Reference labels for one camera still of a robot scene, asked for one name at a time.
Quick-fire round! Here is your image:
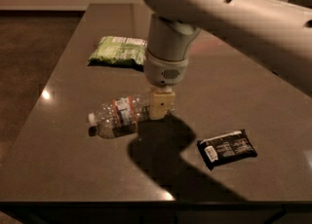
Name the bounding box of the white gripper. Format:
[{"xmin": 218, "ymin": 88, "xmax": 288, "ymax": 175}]
[{"xmin": 143, "ymin": 51, "xmax": 188, "ymax": 120}]

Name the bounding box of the clear plastic water bottle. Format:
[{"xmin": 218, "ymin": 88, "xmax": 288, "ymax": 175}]
[{"xmin": 88, "ymin": 93, "xmax": 150, "ymax": 139}]

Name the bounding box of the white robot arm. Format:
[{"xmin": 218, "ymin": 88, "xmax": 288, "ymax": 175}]
[{"xmin": 143, "ymin": 0, "xmax": 312, "ymax": 94}]

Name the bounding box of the black rxbar chocolate wrapper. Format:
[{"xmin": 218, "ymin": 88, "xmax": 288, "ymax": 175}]
[{"xmin": 197, "ymin": 130, "xmax": 257, "ymax": 170}]

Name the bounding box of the green snack bag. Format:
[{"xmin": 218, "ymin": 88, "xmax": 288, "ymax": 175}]
[{"xmin": 88, "ymin": 36, "xmax": 147, "ymax": 66}]

